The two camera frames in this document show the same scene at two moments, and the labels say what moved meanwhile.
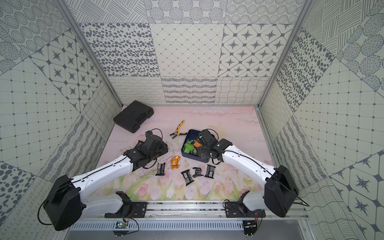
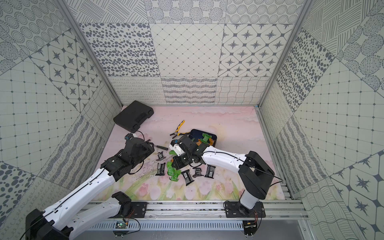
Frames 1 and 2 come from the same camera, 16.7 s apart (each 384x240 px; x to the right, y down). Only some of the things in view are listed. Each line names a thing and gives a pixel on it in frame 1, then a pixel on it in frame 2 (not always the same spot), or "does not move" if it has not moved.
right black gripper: x=201 y=153 → x=178 y=165
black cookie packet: x=160 y=171 does not move
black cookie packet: x=188 y=178 does not move
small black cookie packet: x=198 y=172 does not move
